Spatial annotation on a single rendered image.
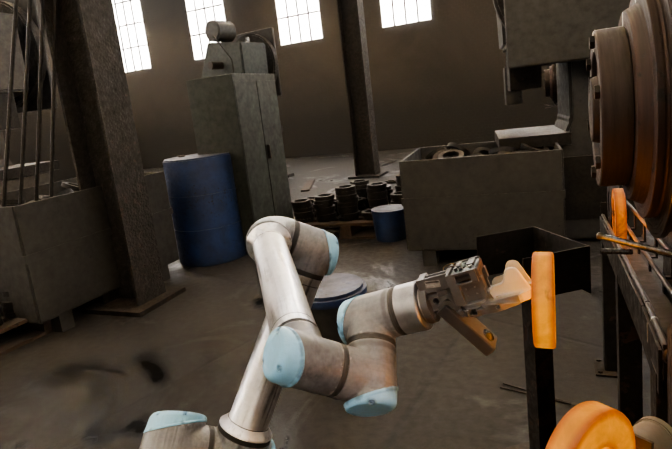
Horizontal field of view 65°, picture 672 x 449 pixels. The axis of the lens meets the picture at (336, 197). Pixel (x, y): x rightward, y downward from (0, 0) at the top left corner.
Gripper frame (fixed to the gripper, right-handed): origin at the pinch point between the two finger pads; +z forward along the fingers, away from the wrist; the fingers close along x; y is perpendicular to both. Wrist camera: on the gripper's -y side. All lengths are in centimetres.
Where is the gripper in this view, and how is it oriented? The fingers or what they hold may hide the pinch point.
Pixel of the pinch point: (542, 288)
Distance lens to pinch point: 94.2
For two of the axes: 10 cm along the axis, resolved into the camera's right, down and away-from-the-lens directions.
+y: -3.8, -9.2, -0.7
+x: 3.7, -2.2, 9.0
